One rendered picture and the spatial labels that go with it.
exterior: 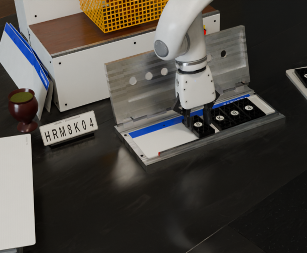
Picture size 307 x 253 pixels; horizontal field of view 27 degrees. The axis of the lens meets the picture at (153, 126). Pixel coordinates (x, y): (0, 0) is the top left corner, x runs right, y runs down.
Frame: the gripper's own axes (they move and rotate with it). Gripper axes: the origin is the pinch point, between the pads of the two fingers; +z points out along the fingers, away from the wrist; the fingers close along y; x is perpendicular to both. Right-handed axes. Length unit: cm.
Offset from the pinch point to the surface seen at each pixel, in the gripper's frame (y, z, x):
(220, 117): 7.5, 1.8, 0.5
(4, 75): -39, -7, 60
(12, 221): -57, -1, -19
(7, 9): -23, -18, 110
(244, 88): 22.8, 0.8, 11.9
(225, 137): 4.5, 4.3, -6.5
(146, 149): -16.6, 3.2, -0.4
